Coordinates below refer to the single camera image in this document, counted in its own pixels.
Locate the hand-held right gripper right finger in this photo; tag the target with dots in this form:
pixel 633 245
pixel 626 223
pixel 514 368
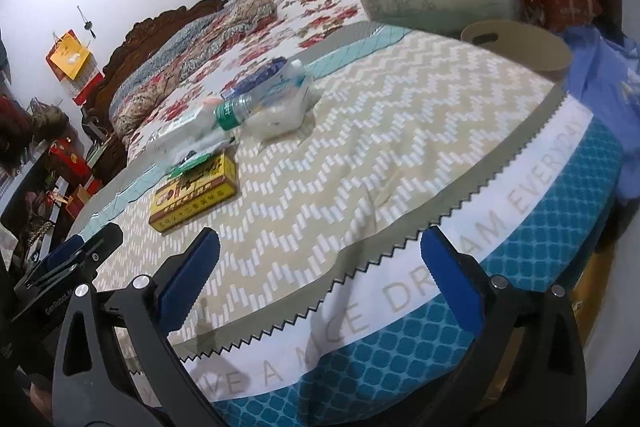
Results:
pixel 450 277

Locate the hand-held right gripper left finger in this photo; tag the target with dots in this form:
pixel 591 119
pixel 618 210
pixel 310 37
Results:
pixel 192 269

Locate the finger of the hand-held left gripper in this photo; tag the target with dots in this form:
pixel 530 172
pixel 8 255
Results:
pixel 107 238
pixel 65 253

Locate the yellow cardboard box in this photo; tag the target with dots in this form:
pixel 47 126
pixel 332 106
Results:
pixel 192 193

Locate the small green packet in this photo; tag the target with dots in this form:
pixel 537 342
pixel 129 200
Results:
pixel 192 161

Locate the white plastic packet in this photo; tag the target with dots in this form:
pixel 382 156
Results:
pixel 182 132

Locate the clear plastic bottle green label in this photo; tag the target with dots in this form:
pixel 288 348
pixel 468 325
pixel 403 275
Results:
pixel 235 109

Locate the tissue pack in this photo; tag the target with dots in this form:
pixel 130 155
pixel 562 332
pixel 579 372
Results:
pixel 282 113

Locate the red gift box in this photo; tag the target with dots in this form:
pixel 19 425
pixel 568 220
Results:
pixel 67 162

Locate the brown handbag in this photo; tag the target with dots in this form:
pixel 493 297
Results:
pixel 47 119

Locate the zigzag patterned bedspread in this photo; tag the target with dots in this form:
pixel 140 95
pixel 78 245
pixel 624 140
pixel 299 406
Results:
pixel 380 147

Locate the carved wooden headboard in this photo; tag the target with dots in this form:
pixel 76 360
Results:
pixel 145 37

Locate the patchwork floral quilt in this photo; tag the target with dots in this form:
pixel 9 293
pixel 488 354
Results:
pixel 190 42

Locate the hanging keys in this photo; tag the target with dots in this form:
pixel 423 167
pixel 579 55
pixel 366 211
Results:
pixel 86 23

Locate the blue cloth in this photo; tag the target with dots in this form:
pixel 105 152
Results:
pixel 607 77

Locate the white floral bed sheet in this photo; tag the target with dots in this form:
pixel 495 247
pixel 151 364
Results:
pixel 310 24

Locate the orange red bag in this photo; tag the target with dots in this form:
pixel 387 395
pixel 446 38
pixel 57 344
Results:
pixel 562 4

